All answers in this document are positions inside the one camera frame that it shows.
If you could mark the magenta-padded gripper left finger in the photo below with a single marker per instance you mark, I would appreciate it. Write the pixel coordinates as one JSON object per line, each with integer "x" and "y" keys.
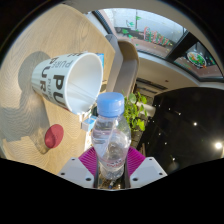
{"x": 87, "y": 161}

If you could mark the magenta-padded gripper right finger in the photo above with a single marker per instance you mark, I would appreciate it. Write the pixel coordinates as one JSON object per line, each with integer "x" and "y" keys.
{"x": 137, "y": 161}

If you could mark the clear blue-capped water bottle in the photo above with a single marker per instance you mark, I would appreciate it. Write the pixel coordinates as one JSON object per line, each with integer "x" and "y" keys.
{"x": 110, "y": 146}

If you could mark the small light blue carton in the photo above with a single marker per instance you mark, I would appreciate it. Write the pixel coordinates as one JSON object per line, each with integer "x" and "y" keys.
{"x": 88, "y": 124}

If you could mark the flat round red coaster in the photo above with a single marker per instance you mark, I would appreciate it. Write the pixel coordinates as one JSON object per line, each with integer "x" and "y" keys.
{"x": 54, "y": 136}

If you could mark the green potted plant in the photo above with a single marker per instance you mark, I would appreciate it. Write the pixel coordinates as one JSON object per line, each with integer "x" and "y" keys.
{"x": 133, "y": 113}

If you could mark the group of ceiling lights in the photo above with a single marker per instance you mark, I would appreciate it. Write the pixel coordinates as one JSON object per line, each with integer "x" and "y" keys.
{"x": 218, "y": 145}

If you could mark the white mug with black lettering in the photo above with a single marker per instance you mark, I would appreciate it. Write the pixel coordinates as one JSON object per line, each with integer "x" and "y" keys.
{"x": 53, "y": 78}

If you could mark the window with festive decals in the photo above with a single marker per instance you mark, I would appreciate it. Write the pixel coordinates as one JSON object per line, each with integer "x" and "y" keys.
{"x": 150, "y": 30}

